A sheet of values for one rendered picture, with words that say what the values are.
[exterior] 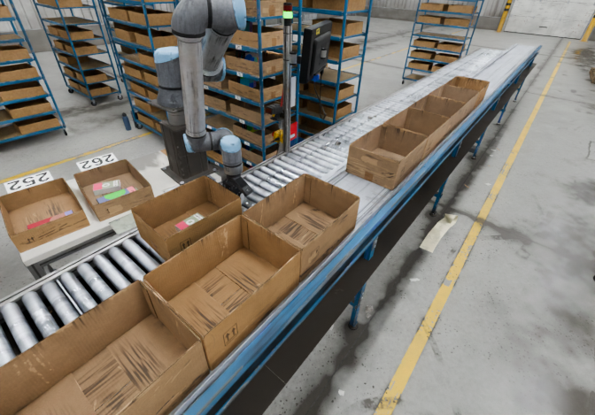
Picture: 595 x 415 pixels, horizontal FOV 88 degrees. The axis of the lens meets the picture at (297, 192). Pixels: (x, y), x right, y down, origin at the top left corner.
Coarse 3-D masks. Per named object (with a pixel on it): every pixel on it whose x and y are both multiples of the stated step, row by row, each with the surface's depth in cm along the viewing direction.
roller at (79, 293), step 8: (64, 280) 126; (72, 280) 125; (72, 288) 122; (80, 288) 122; (72, 296) 121; (80, 296) 119; (88, 296) 119; (80, 304) 117; (88, 304) 116; (96, 304) 117
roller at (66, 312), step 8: (48, 288) 121; (56, 288) 122; (48, 296) 119; (56, 296) 118; (64, 296) 120; (56, 304) 116; (64, 304) 116; (64, 312) 113; (72, 312) 114; (64, 320) 112
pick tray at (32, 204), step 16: (16, 192) 156; (32, 192) 161; (48, 192) 166; (64, 192) 172; (0, 208) 145; (16, 208) 159; (32, 208) 160; (48, 208) 160; (64, 208) 161; (80, 208) 158; (16, 224) 150; (48, 224) 138; (64, 224) 143; (80, 224) 148; (16, 240) 132; (32, 240) 137; (48, 240) 141
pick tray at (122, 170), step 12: (96, 168) 177; (108, 168) 182; (120, 168) 187; (132, 168) 182; (84, 180) 176; (96, 180) 180; (108, 180) 183; (120, 180) 184; (132, 180) 184; (144, 180) 170; (84, 192) 157; (132, 192) 159; (144, 192) 164; (96, 204) 149; (108, 204) 153; (120, 204) 157; (132, 204) 162; (108, 216) 156
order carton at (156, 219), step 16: (176, 192) 152; (192, 192) 159; (208, 192) 165; (224, 192) 154; (144, 208) 142; (160, 208) 149; (176, 208) 156; (192, 208) 164; (208, 208) 164; (224, 208) 140; (240, 208) 149; (144, 224) 131; (160, 224) 152; (192, 224) 129; (208, 224) 136; (144, 240) 143; (160, 240) 125; (176, 240) 126; (192, 240) 133; (160, 256) 136
